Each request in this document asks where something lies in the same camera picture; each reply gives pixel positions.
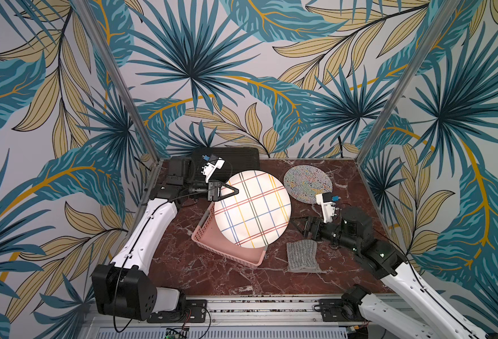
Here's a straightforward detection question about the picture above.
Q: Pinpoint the grey striped microfibre cloth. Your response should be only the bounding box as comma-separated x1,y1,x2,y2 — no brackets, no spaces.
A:
287,240,323,273

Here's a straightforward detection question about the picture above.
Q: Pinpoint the white plaid line plate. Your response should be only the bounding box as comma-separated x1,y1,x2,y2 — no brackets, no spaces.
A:
214,170,292,249

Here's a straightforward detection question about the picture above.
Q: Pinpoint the colourful squiggle pattern plate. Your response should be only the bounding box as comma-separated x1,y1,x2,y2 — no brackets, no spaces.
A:
283,165,332,204

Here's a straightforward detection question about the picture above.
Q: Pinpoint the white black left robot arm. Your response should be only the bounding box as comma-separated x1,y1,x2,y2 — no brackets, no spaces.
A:
92,155,239,321

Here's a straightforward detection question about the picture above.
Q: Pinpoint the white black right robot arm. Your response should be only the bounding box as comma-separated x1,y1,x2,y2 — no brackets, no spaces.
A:
294,207,498,338

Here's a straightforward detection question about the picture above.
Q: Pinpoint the black plastic tool case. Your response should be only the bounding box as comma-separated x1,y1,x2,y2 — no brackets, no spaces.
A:
190,147,260,181

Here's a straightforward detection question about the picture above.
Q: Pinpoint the pink perforated plastic basket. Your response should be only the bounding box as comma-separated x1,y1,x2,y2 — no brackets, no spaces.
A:
191,203,267,269

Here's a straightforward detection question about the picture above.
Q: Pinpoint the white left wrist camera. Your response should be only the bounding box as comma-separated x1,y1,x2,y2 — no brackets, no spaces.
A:
201,155,225,183

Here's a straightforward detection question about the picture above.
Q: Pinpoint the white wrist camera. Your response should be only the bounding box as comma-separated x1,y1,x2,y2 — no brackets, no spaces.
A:
315,192,341,223
201,155,225,183

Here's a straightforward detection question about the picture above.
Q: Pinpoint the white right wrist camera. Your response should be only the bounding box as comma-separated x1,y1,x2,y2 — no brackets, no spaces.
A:
315,192,341,223

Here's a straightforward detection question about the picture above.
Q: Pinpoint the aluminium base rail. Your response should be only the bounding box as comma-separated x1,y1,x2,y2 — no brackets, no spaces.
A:
77,295,445,339

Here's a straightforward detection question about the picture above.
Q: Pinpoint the right aluminium corner post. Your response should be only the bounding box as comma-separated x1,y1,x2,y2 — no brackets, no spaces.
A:
356,0,460,168

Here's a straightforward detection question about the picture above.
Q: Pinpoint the aluminium corner post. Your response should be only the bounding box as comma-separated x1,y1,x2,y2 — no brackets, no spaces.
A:
356,0,460,168
72,0,162,168

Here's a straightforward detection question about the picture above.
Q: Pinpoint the left aluminium corner post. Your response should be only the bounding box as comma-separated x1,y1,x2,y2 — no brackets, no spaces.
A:
72,0,162,168

